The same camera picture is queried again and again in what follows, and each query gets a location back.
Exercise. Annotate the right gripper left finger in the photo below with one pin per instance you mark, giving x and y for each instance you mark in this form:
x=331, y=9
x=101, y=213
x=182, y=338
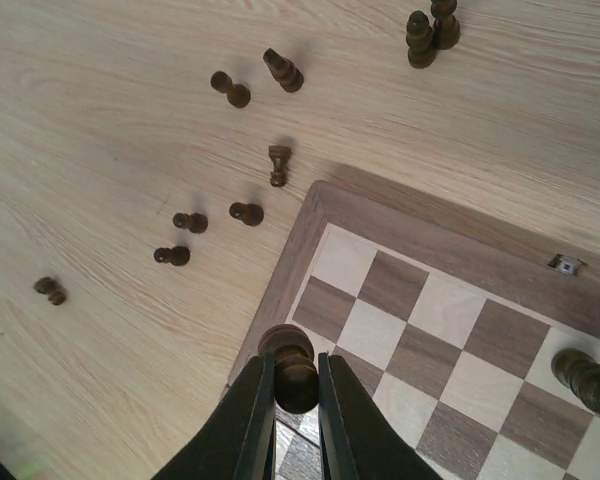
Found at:
x=238, y=441

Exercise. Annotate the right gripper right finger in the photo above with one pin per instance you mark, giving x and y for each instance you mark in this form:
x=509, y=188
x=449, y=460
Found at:
x=356, y=440

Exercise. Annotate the dark king piece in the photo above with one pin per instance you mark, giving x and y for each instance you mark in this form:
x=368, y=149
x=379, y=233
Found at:
x=580, y=373

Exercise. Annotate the wooden chess board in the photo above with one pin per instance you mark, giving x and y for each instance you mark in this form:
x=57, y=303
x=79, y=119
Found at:
x=452, y=338

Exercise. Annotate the dark pawn corner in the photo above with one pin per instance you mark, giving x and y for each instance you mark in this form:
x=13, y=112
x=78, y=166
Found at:
x=176, y=256

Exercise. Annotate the dark rook lying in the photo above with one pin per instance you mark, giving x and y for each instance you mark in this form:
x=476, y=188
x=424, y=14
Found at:
x=280, y=156

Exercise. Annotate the dark knight left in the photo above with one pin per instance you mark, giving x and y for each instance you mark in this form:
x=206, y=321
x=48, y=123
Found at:
x=284, y=71

